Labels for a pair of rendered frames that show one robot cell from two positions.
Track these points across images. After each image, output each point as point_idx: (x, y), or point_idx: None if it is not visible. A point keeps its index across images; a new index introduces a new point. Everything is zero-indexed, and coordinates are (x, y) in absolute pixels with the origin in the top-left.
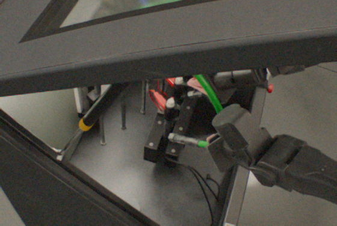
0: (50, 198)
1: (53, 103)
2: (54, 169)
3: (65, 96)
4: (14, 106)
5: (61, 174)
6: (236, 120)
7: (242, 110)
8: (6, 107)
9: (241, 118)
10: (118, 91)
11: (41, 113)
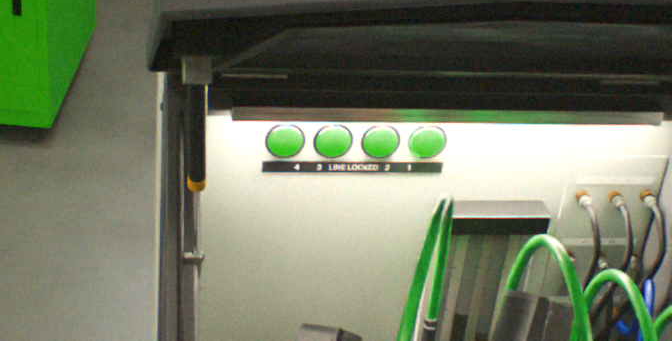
0: (160, 338)
1: (345, 292)
2: (166, 257)
3: (383, 315)
4: (250, 193)
5: (166, 272)
6: (310, 325)
7: (335, 327)
8: (232, 174)
9: (319, 330)
10: (188, 107)
11: (302, 273)
